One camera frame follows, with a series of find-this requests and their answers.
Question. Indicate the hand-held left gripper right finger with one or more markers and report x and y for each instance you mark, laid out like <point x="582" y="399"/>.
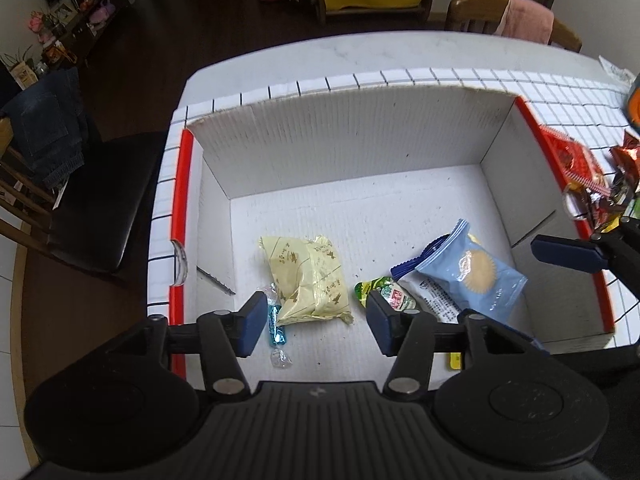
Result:
<point x="382" y="327"/>

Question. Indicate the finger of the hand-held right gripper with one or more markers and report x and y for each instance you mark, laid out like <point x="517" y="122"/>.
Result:
<point x="570" y="252"/>
<point x="631" y="217"/>

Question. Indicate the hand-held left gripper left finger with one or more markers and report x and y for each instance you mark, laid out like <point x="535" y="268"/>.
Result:
<point x="252" y="322"/>

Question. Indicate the blue candy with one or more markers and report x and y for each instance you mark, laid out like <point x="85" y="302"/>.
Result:
<point x="277" y="332"/>

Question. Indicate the dark chocolate snack packet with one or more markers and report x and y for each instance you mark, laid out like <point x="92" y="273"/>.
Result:
<point x="600" y="205"/>

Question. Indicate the small green snack packet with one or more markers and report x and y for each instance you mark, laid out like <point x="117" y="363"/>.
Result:
<point x="387" y="290"/>

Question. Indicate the white packet with blue edge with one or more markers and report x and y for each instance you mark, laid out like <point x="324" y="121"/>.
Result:
<point x="430" y="295"/>

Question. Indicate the dark red foil snack packet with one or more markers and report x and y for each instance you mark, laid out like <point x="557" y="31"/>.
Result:
<point x="627" y="152"/>

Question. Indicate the pale yellow snack packet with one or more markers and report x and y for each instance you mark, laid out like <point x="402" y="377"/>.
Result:
<point x="305" y="280"/>

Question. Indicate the yellow cartoon snack packet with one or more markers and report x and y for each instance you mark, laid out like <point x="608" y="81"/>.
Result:
<point x="456" y="361"/>

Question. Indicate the red and white snack packet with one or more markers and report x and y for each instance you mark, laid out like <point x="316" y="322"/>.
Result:
<point x="570" y="155"/>

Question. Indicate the light blue snack packet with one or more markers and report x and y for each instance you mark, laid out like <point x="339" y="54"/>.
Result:
<point x="480" y="270"/>

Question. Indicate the red and white cardboard box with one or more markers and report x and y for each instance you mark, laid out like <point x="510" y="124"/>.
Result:
<point x="350" y="200"/>

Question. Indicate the orange and green desk organizer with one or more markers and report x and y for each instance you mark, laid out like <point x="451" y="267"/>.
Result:
<point x="634" y="105"/>

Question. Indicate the wooden chair with black seat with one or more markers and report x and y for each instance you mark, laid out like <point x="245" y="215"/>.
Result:
<point x="100" y="200"/>

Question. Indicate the pink towel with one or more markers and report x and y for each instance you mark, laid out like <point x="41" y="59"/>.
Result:
<point x="527" y="20"/>

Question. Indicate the blue jeans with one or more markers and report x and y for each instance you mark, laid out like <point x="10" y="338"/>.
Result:
<point x="40" y="120"/>

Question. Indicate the dark wooden TV stand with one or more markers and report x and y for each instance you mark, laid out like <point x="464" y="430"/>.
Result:
<point x="95" y="35"/>

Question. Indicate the kraft paper bag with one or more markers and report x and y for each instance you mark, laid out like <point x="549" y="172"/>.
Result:
<point x="25" y="74"/>

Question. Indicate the pink plush bag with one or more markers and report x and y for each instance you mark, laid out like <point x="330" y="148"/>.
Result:
<point x="101" y="15"/>

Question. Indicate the pink flowers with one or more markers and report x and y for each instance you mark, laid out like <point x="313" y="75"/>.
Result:
<point x="39" y="22"/>

